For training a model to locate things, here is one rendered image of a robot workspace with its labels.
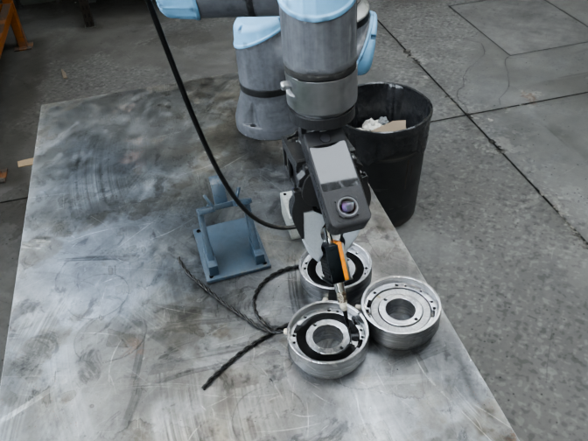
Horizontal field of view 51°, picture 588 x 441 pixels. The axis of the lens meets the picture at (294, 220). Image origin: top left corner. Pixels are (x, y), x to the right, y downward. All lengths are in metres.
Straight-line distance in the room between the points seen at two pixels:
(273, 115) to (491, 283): 1.11
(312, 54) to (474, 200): 1.85
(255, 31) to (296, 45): 0.55
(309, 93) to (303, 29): 0.07
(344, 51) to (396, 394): 0.42
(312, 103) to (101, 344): 0.47
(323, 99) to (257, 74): 0.57
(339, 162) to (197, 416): 0.36
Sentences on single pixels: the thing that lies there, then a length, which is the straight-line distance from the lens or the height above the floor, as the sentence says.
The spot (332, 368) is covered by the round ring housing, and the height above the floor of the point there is 0.83.
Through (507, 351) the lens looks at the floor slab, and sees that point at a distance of 1.92.
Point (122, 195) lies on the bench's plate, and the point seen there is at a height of 0.80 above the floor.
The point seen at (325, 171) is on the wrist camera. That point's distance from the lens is 0.65.
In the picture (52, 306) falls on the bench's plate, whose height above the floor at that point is 0.80.
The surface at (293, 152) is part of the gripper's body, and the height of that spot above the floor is 1.07.
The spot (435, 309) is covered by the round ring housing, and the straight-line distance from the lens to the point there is 0.86.
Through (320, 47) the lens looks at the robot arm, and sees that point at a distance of 0.61.
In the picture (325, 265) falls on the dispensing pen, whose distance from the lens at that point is 0.77.
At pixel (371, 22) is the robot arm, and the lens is 1.18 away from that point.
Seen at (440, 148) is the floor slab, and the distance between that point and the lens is 2.68.
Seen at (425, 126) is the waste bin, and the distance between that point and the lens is 2.04.
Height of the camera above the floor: 1.46
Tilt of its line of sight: 40 degrees down
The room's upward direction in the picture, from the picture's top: 5 degrees counter-clockwise
